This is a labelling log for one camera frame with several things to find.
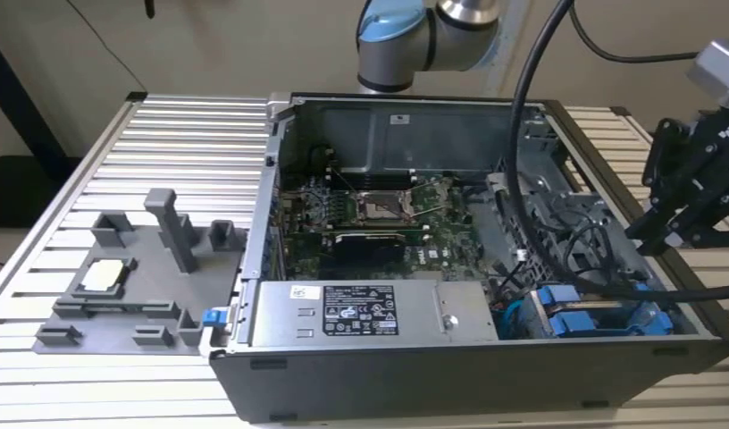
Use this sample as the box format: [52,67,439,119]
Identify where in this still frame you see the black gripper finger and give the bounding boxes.
[624,117,691,257]
[668,206,729,250]

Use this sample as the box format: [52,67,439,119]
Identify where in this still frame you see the black disk wire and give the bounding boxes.
[561,222,613,287]
[545,192,625,278]

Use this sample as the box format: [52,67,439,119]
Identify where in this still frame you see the hard disk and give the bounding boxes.
[532,284,661,315]
[547,311,675,337]

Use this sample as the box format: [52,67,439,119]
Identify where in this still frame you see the silver metal disk bay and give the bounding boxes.
[487,119,700,341]

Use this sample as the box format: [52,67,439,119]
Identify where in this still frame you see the socket locking lever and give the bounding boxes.
[409,173,456,216]

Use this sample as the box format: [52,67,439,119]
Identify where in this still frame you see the green motherboard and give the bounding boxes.
[277,172,504,283]

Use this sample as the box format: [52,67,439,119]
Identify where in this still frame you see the CPU socket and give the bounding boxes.
[351,189,421,223]

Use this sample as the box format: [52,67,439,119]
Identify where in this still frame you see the black RAM slots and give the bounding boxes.
[332,171,421,189]

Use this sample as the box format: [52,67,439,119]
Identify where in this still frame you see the black graphics card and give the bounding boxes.
[331,231,409,279]

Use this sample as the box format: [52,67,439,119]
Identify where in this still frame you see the black open PC case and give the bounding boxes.
[208,91,729,425]

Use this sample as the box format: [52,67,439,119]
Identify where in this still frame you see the silver power supply unit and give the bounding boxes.
[248,280,500,346]

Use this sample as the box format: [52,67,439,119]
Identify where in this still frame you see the grey parts rack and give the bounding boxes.
[33,187,252,357]

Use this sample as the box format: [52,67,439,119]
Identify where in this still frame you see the white CPU chip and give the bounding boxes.
[80,260,129,292]

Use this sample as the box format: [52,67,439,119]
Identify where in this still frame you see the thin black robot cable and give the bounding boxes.
[567,6,703,63]

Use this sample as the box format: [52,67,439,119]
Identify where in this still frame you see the black wire bundle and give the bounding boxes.
[491,260,528,297]

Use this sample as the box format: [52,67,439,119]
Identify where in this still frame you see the blue wire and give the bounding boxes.
[495,298,525,340]

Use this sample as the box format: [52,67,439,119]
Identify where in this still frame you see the thin black wall wire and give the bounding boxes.
[64,0,145,94]

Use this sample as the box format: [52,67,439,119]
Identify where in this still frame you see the black furniture frame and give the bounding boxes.
[0,24,84,230]

